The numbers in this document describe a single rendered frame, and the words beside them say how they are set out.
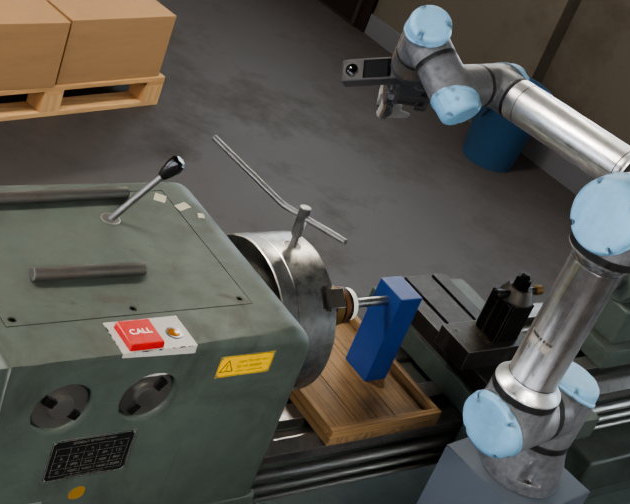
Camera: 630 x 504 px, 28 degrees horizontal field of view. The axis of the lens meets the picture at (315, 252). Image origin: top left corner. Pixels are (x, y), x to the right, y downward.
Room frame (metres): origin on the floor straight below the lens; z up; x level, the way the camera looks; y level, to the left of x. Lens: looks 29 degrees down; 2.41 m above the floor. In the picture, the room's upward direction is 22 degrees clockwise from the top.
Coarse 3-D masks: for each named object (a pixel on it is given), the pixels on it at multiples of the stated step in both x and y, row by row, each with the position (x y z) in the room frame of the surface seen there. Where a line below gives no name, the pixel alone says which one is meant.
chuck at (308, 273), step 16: (272, 240) 2.06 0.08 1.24; (288, 240) 2.09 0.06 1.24; (304, 240) 2.11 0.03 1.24; (288, 256) 2.03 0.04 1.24; (304, 256) 2.05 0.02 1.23; (304, 272) 2.02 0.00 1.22; (320, 272) 2.04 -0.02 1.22; (304, 288) 1.99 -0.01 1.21; (320, 288) 2.01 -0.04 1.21; (304, 304) 1.97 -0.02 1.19; (320, 304) 1.99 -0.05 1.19; (304, 320) 1.95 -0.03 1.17; (320, 320) 1.98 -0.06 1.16; (320, 336) 1.97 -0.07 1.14; (320, 352) 1.97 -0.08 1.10; (304, 368) 1.95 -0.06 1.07; (320, 368) 1.98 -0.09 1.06; (304, 384) 1.99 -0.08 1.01
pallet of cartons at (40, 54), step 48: (0, 0) 4.41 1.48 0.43; (48, 0) 4.59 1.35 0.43; (96, 0) 4.77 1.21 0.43; (144, 0) 4.97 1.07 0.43; (0, 48) 4.24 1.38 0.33; (48, 48) 4.41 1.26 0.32; (96, 48) 4.62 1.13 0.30; (144, 48) 4.84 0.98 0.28; (48, 96) 4.47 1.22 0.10; (96, 96) 4.78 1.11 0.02; (144, 96) 4.90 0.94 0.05
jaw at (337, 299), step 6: (324, 288) 2.03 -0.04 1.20; (330, 288) 2.03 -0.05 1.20; (336, 288) 2.06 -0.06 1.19; (342, 288) 2.07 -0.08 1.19; (324, 294) 2.02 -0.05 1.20; (330, 294) 2.03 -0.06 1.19; (336, 294) 2.05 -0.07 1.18; (342, 294) 2.06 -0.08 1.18; (324, 300) 2.01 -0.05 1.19; (330, 300) 2.02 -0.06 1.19; (336, 300) 2.04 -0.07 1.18; (342, 300) 2.05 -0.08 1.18; (324, 306) 2.00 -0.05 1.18; (330, 306) 2.01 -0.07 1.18; (336, 306) 2.04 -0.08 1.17; (342, 306) 2.05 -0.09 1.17
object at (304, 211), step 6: (300, 210) 2.07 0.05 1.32; (306, 210) 2.06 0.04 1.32; (300, 216) 2.06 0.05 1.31; (306, 216) 2.07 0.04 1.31; (294, 222) 2.07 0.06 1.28; (300, 222) 2.06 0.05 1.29; (294, 228) 2.06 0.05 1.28; (300, 228) 2.06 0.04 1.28; (294, 234) 2.06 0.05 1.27; (300, 234) 2.07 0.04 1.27; (294, 240) 2.07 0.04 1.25; (294, 246) 2.07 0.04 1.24
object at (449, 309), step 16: (416, 288) 2.58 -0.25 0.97; (432, 288) 2.61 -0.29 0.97; (448, 288) 2.64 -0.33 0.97; (432, 304) 2.53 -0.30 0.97; (448, 304) 2.56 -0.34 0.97; (464, 304) 2.59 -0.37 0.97; (416, 320) 2.48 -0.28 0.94; (432, 320) 2.47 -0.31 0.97; (448, 320) 2.49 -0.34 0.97; (464, 320) 2.52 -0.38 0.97; (432, 336) 2.44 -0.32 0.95; (480, 368) 2.35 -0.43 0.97; (480, 384) 2.31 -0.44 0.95
